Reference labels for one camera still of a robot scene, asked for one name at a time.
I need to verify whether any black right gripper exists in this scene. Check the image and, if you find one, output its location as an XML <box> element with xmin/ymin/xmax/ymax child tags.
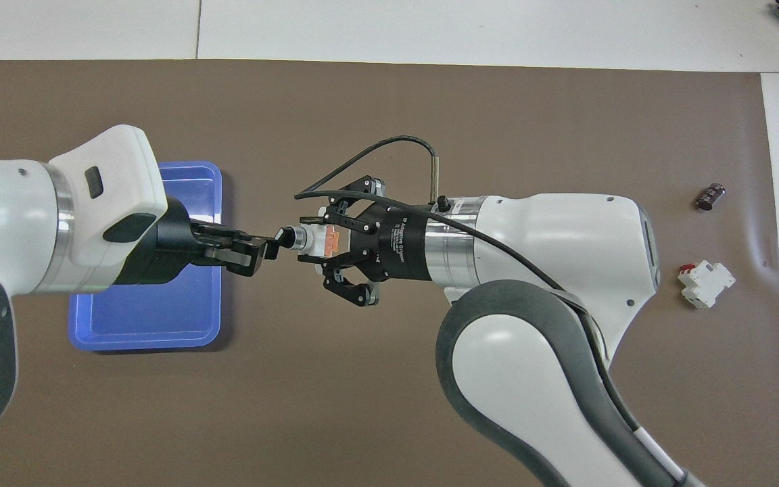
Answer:
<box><xmin>299</xmin><ymin>175</ymin><xmax>432</xmax><ymax>308</ymax></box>

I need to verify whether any brown table mat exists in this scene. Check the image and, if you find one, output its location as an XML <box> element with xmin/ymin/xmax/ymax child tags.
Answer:
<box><xmin>0</xmin><ymin>60</ymin><xmax>779</xmax><ymax>487</ymax></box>

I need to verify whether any blue plastic tray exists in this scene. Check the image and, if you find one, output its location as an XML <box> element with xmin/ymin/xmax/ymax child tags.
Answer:
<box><xmin>68</xmin><ymin>161</ymin><xmax>223</xmax><ymax>352</ymax></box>

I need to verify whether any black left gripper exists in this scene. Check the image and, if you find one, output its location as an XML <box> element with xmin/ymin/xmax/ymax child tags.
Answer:
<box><xmin>116</xmin><ymin>195</ymin><xmax>280</xmax><ymax>285</ymax></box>

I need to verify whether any orange white selector switch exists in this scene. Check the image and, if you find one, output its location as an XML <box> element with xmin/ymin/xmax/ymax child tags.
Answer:
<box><xmin>275</xmin><ymin>223</ymin><xmax>344</xmax><ymax>262</ymax></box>

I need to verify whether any small dark electronic component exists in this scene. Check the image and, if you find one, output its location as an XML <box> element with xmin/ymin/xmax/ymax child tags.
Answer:
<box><xmin>696</xmin><ymin>183</ymin><xmax>727</xmax><ymax>211</ymax></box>

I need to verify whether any white circuit breaker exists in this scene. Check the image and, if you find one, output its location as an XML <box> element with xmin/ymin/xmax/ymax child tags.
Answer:
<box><xmin>678</xmin><ymin>260</ymin><xmax>736</xmax><ymax>309</ymax></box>

